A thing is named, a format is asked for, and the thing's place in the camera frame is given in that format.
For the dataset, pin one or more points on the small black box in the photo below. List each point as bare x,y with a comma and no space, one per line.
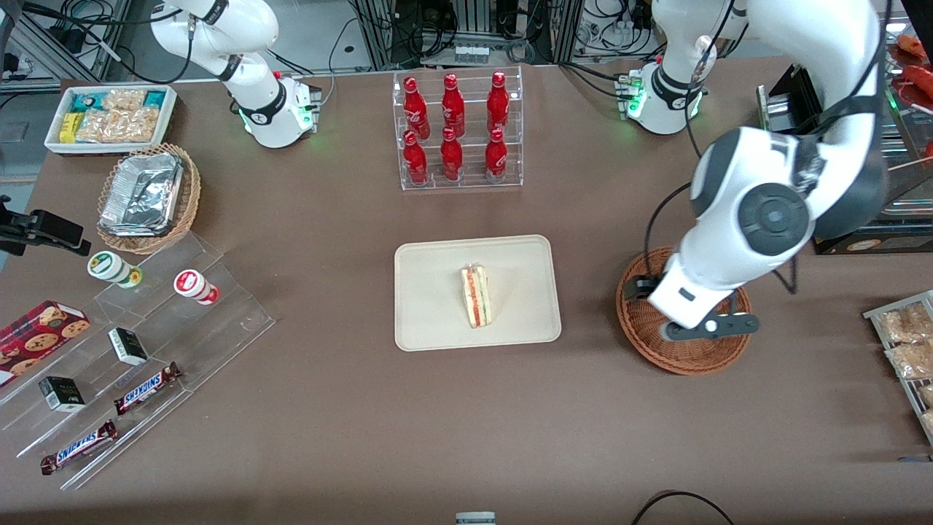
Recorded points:
61,394
128,346

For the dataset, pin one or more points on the teal snack packet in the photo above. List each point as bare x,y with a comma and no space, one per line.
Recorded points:
155,99
85,102

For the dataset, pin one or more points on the clear acrylic stepped stand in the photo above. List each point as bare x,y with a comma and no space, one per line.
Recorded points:
219,321

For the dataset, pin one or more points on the clear cracker snack bag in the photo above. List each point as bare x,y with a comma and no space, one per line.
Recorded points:
96,125
135,125
124,99
904,323
911,359

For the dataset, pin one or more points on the red cola bottle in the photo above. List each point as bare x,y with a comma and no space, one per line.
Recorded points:
498,103
496,155
415,160
453,106
451,157
414,109

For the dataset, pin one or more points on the beige plastic tray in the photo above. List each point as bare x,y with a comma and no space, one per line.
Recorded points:
430,292

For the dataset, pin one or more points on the grey device edge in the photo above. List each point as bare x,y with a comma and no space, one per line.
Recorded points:
475,518

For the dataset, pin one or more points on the green lid snack cup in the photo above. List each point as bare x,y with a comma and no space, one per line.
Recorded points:
109,267

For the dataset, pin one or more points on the red cookie box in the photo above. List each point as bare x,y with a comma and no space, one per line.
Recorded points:
36,335

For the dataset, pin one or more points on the white rectangular snack bin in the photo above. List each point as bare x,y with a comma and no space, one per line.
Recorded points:
168,117

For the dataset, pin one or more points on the red sausage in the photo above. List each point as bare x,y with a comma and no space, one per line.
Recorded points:
912,46
918,76

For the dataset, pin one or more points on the Snickers chocolate bar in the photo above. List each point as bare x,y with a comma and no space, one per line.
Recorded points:
146,389
79,447

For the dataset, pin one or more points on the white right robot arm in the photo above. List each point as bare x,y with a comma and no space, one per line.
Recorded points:
255,102

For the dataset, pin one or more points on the clear acrylic bottle rack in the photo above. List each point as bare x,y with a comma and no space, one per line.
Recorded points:
470,182

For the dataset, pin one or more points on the aluminium foil container stack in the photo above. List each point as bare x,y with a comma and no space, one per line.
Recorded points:
142,193

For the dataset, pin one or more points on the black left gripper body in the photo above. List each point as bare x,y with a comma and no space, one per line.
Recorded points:
636,287

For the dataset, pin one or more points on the light wicker basket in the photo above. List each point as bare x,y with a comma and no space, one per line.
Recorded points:
188,197

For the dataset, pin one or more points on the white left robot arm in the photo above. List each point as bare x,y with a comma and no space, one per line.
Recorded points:
765,189

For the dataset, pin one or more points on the triangle sandwich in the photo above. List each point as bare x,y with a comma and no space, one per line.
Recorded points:
475,299

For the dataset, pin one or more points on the aluminium frame structure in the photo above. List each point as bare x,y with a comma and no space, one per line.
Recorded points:
44,40

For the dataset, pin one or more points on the black food display case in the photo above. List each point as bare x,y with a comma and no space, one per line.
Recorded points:
783,109

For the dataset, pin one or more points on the yellow snack packet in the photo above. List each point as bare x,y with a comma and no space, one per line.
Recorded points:
69,127

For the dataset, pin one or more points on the red lid snack cup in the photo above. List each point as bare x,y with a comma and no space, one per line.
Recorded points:
193,284

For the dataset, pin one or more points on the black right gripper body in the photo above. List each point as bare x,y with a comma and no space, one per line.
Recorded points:
33,227

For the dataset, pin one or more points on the brown round wicker basket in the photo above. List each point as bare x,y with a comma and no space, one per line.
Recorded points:
692,359

